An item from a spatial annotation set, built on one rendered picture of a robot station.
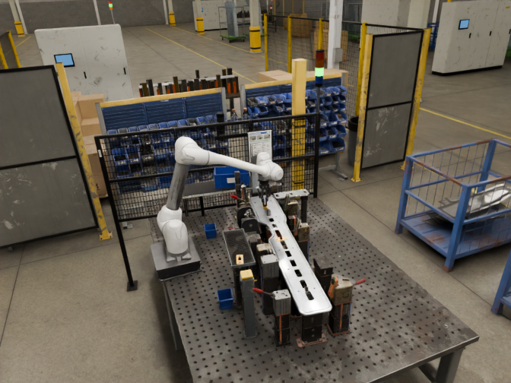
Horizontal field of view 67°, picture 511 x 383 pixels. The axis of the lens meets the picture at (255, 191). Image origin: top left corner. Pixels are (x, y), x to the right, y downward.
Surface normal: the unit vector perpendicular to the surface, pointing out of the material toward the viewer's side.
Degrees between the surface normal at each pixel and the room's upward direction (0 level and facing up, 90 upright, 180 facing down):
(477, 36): 90
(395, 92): 92
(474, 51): 90
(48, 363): 0
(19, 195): 90
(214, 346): 0
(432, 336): 0
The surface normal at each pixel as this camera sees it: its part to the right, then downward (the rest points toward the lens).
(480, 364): -0.04, -0.89
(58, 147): 0.36, 0.44
